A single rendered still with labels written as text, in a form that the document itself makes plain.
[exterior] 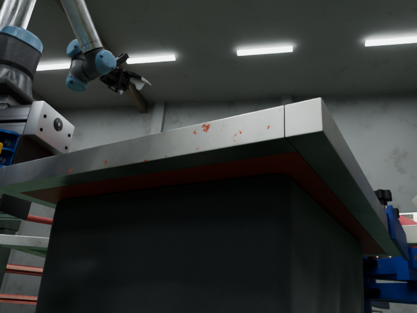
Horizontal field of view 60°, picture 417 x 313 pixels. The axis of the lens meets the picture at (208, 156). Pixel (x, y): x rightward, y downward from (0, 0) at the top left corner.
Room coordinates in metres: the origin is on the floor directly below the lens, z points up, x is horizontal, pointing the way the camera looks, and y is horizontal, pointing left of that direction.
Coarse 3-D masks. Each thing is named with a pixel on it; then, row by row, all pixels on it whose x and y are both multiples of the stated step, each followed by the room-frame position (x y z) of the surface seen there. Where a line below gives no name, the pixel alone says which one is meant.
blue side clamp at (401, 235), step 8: (392, 208) 0.70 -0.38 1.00; (392, 216) 0.70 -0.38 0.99; (392, 224) 0.70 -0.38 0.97; (400, 224) 0.83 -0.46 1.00; (392, 232) 0.70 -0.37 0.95; (400, 232) 0.80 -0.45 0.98; (392, 240) 0.71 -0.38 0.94; (400, 240) 0.78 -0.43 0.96; (400, 248) 0.79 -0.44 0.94; (408, 256) 0.94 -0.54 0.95
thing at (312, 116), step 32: (192, 128) 0.38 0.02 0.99; (224, 128) 0.36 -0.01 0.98; (256, 128) 0.34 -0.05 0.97; (288, 128) 0.32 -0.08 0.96; (320, 128) 0.30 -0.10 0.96; (32, 160) 0.56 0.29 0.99; (64, 160) 0.51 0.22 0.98; (96, 160) 0.47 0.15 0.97; (128, 160) 0.44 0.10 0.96; (160, 160) 0.41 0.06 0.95; (192, 160) 0.40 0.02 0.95; (224, 160) 0.39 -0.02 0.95; (320, 160) 0.37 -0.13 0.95; (352, 160) 0.42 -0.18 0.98; (0, 192) 0.64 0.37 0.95; (352, 192) 0.47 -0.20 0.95; (384, 224) 0.65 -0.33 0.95
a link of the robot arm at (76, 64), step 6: (72, 60) 1.13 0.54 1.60; (78, 60) 1.12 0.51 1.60; (72, 66) 1.13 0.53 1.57; (78, 66) 1.10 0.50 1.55; (72, 72) 1.12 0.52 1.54; (78, 72) 1.10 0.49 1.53; (66, 78) 1.14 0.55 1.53; (72, 78) 1.12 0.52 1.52; (78, 78) 1.13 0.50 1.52; (84, 78) 1.12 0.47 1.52; (96, 78) 1.14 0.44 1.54; (66, 84) 1.14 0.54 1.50; (72, 84) 1.14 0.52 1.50; (78, 84) 1.13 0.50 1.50; (84, 84) 1.15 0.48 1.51; (72, 90) 1.18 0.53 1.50; (78, 90) 1.17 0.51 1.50; (84, 90) 1.18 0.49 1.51
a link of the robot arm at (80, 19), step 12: (60, 0) 0.95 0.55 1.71; (72, 0) 0.93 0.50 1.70; (72, 12) 0.96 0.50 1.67; (84, 12) 0.96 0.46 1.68; (72, 24) 0.98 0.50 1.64; (84, 24) 0.98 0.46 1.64; (84, 36) 1.00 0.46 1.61; (96, 36) 1.01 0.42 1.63; (84, 48) 1.03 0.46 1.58; (96, 48) 1.03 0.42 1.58; (84, 60) 1.08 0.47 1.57; (96, 60) 1.03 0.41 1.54; (108, 60) 1.04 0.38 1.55; (84, 72) 1.09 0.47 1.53; (96, 72) 1.07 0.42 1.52; (108, 72) 1.08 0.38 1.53
